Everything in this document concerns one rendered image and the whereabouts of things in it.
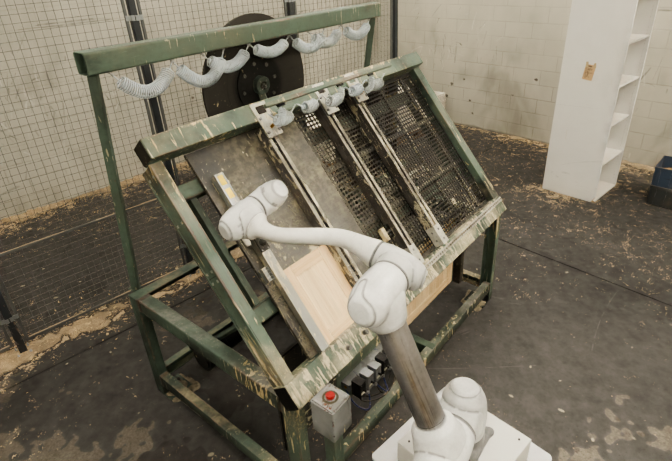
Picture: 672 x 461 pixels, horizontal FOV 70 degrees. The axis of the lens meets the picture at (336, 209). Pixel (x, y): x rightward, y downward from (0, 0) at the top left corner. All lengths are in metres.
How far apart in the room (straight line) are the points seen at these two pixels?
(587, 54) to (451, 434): 4.46
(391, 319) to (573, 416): 2.13
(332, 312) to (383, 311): 0.99
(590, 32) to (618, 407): 3.48
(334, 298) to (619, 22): 3.99
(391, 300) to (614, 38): 4.39
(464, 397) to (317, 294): 0.89
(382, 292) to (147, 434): 2.28
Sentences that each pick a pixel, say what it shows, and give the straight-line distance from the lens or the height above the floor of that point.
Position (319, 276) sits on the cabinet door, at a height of 1.11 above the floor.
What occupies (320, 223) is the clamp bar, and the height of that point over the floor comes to 1.32.
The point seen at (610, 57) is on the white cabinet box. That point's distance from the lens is 5.50.
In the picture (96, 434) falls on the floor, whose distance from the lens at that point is 3.56.
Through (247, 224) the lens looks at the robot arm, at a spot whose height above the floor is 1.71.
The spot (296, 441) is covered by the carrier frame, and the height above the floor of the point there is 0.57.
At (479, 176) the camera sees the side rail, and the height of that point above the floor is 1.06.
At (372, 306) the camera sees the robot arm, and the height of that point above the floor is 1.61.
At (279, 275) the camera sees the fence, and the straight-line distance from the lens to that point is 2.25.
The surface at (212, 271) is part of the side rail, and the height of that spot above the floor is 1.34.
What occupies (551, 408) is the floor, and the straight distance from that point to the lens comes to 3.44.
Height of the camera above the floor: 2.50
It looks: 27 degrees down
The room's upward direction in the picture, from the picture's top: 3 degrees counter-clockwise
